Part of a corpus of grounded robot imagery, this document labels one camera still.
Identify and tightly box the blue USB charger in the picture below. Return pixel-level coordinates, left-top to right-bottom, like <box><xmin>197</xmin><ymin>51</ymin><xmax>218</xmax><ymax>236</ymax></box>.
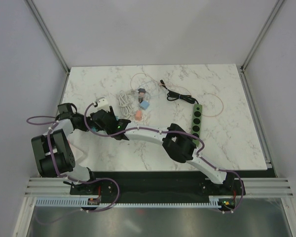
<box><xmin>139</xmin><ymin>100</ymin><xmax>150</xmax><ymax>110</ymax></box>

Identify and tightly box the green power strip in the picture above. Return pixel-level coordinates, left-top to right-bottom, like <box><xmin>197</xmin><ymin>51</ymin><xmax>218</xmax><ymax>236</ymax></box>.
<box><xmin>191</xmin><ymin>104</ymin><xmax>203</xmax><ymax>138</ymax></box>

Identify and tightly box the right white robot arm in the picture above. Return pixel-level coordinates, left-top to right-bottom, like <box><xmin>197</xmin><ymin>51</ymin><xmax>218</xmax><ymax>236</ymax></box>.
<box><xmin>83</xmin><ymin>104</ymin><xmax>237</xmax><ymax>195</ymax></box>

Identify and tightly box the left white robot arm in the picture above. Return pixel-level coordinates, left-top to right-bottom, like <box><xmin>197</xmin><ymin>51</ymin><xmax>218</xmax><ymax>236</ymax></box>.
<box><xmin>31</xmin><ymin>103</ymin><xmax>98</xmax><ymax>194</ymax></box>

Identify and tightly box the white power strip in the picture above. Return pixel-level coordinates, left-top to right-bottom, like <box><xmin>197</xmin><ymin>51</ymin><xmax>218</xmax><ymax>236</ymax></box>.
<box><xmin>68</xmin><ymin>139</ymin><xmax>88</xmax><ymax>167</ymax></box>

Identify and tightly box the grey USB charger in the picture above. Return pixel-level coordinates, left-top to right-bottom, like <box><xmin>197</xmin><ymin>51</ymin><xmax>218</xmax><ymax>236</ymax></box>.
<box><xmin>138</xmin><ymin>88</ymin><xmax>146</xmax><ymax>94</ymax></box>

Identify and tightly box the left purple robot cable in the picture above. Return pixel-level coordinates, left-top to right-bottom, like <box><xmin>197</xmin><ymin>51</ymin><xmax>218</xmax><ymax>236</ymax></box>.
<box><xmin>26</xmin><ymin>115</ymin><xmax>89</xmax><ymax>185</ymax></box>

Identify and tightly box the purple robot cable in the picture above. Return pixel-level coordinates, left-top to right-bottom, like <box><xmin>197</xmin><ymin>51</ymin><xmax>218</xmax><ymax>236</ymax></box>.
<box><xmin>84</xmin><ymin>102</ymin><xmax>245</xmax><ymax>198</ymax></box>
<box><xmin>26</xmin><ymin>115</ymin><xmax>89</xmax><ymax>185</ymax></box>

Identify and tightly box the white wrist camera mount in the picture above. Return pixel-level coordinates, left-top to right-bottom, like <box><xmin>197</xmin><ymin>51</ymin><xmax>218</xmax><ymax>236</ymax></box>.
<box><xmin>93</xmin><ymin>97</ymin><xmax>110</xmax><ymax>111</ymax></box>

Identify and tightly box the white coiled cable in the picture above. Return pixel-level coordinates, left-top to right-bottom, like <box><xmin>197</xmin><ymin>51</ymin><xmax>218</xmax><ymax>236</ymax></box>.
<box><xmin>117</xmin><ymin>89</ymin><xmax>139</xmax><ymax>119</ymax></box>

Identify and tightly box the light blue charging cable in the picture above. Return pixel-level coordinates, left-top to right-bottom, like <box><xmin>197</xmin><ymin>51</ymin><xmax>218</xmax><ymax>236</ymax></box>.
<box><xmin>131</xmin><ymin>82</ymin><xmax>163</xmax><ymax>102</ymax></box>

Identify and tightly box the pink charging cable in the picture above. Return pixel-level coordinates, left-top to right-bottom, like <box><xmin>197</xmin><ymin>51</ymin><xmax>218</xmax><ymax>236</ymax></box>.
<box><xmin>130</xmin><ymin>73</ymin><xmax>224</xmax><ymax>118</ymax></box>

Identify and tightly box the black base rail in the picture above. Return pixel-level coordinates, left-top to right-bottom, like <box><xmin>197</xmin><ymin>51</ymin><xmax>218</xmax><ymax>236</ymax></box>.
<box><xmin>70</xmin><ymin>171</ymin><xmax>246</xmax><ymax>203</ymax></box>

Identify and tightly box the black power cord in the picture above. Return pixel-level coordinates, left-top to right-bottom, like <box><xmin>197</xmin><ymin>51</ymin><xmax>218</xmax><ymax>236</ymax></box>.
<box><xmin>159</xmin><ymin>79</ymin><xmax>200</xmax><ymax>104</ymax></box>

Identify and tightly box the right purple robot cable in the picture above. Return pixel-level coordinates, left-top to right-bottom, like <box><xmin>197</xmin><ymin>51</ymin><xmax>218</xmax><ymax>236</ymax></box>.
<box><xmin>84</xmin><ymin>102</ymin><xmax>245</xmax><ymax>198</ymax></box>

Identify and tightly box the white slotted cable duct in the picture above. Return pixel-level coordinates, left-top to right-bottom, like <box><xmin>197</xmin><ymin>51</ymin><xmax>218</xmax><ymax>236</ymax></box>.
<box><xmin>35</xmin><ymin>197</ymin><xmax>234</xmax><ymax>208</ymax></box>

